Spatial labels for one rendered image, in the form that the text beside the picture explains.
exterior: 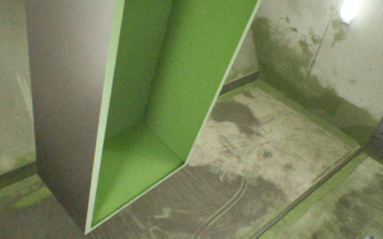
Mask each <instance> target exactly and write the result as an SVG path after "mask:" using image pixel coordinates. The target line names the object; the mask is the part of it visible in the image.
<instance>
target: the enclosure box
mask: <svg viewBox="0 0 383 239"><path fill-rule="evenodd" d="M261 2H262V0H24V4H25V12H26V29H27V38H28V56H29V65H30V81H31V90H32V99H33V125H34V134H35V143H36V160H37V169H38V177H40V179H41V180H42V181H43V183H44V184H45V185H46V186H47V188H48V189H49V190H50V192H51V193H52V194H53V195H54V196H55V197H56V199H57V201H58V202H60V204H61V206H62V207H63V208H64V209H65V210H66V212H67V213H68V214H69V216H70V217H71V219H72V220H73V221H74V222H75V223H76V225H78V226H79V229H80V230H81V231H82V232H83V234H84V235H86V234H88V233H89V232H90V231H91V230H94V228H96V227H97V226H99V225H100V224H102V223H103V222H104V221H107V220H108V219H109V218H110V217H111V216H113V215H115V214H116V213H117V212H119V211H121V210H122V209H123V208H124V207H127V206H128V205H129V204H131V202H134V201H135V200H136V199H137V198H139V197H141V196H142V195H143V194H145V193H147V192H148V191H150V190H151V189H152V188H154V187H155V186H156V185H158V184H160V183H161V182H162V181H164V179H167V178H169V176H171V175H172V174H174V173H175V172H177V171H178V170H179V169H181V168H183V166H185V165H187V163H188V160H189V157H190V156H191V155H192V152H193V149H194V147H195V145H196V144H197V141H198V138H199V137H200V134H201V133H202V129H203V127H204V125H205V123H206V122H207V118H208V117H209V115H210V112H211V109H212V108H213V105H214V104H215V102H216V99H217V96H218V94H219V93H220V91H221V88H222V86H223V84H224V82H225V81H226V77H227V76H228V73H229V71H230V68H231V66H232V64H233V62H234V61H235V57H236V55H237V53H238V51H239V49H240V47H241V44H242V42H243V41H244V37H245V35H246V34H247V32H248V30H249V26H250V25H251V23H252V20H253V19H254V15H255V14H256V12H257V10H258V8H259V5H260V3H261Z"/></svg>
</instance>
